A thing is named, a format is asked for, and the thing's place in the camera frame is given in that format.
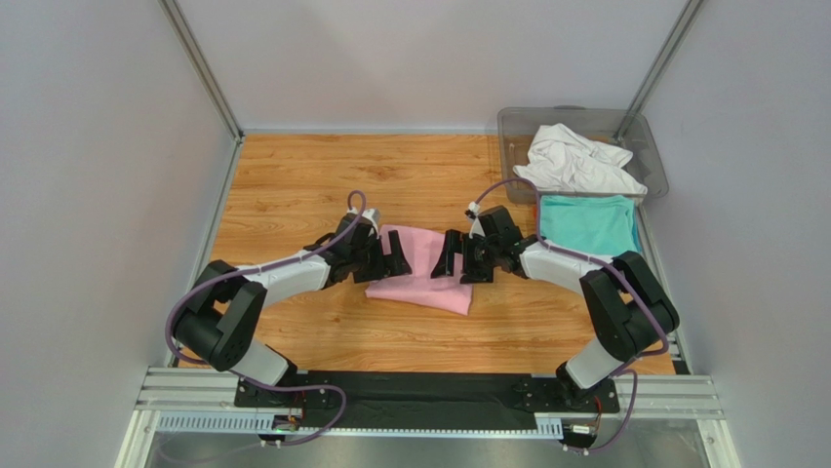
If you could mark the crumpled white t shirt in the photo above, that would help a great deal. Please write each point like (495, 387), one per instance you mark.
(561, 160)

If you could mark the folded teal t shirt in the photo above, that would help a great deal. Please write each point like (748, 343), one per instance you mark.
(592, 225)

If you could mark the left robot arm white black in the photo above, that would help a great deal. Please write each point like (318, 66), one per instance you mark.
(217, 320)

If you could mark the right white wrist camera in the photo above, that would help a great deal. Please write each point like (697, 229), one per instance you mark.
(472, 213)

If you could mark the clear plastic bin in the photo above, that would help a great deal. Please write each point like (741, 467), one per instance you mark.
(516, 127)

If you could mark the aluminium corner post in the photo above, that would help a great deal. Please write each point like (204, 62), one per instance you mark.
(190, 44)
(670, 47)

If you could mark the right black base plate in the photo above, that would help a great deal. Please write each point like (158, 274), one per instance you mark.
(550, 394)

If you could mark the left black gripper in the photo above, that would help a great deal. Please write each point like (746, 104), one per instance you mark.
(388, 265)

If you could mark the pink t shirt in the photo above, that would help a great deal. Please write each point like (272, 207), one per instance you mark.
(421, 249)

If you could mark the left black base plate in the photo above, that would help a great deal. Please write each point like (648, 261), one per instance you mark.
(315, 397)

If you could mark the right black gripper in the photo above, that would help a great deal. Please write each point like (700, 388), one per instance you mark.
(468, 256)

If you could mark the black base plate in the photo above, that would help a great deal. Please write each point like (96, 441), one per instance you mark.
(315, 397)
(550, 394)

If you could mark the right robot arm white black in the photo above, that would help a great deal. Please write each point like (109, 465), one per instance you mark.
(629, 310)

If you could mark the right aluminium corner post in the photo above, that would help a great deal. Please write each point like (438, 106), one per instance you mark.
(670, 47)

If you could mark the left aluminium corner post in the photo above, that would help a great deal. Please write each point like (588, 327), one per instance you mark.
(190, 44)

